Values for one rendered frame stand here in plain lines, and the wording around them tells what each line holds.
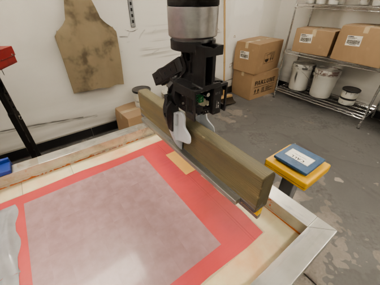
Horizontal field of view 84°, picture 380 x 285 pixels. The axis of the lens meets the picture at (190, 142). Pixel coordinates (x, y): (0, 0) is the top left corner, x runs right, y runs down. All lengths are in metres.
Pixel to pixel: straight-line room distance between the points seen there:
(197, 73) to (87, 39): 2.05
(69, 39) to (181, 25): 2.01
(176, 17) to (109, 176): 0.42
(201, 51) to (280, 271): 0.36
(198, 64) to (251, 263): 0.35
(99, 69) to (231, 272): 2.20
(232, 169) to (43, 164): 0.50
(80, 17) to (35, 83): 0.71
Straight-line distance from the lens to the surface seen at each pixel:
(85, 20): 2.32
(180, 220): 0.48
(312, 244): 0.47
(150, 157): 0.64
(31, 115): 2.50
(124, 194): 0.55
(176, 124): 0.41
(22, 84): 2.40
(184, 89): 0.34
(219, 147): 0.35
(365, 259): 1.85
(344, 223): 1.97
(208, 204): 0.51
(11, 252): 0.55
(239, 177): 0.34
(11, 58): 1.65
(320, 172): 0.68
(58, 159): 0.67
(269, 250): 0.47
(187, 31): 0.33
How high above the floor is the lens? 1.35
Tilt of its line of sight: 35 degrees down
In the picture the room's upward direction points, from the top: straight up
